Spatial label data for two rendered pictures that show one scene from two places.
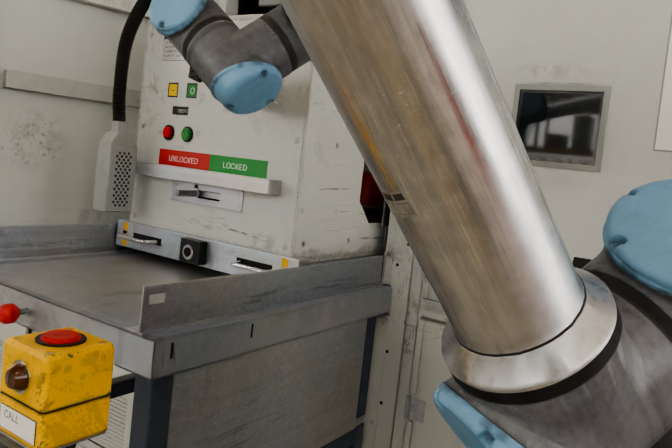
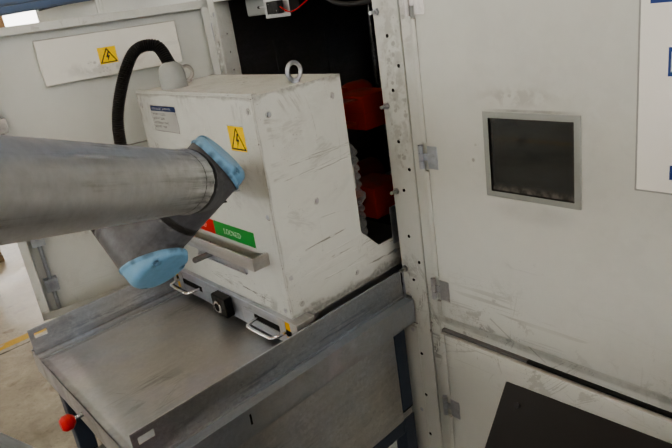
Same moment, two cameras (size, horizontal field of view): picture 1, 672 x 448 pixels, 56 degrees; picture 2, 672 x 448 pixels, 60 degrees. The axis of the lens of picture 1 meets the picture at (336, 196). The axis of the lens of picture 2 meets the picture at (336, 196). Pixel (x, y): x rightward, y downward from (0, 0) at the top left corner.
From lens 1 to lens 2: 0.58 m
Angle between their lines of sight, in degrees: 22
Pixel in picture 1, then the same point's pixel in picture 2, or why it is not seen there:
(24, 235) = (91, 310)
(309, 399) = (341, 426)
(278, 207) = (271, 275)
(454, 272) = not seen: outside the picture
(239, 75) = (134, 272)
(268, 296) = (268, 374)
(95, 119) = not seen: hidden behind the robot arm
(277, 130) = (252, 206)
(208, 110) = not seen: hidden behind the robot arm
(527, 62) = (490, 87)
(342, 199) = (338, 242)
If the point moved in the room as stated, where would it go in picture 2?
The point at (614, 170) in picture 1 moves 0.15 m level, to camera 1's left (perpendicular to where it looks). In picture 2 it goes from (596, 209) to (500, 213)
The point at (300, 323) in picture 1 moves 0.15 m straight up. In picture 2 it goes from (306, 385) to (294, 320)
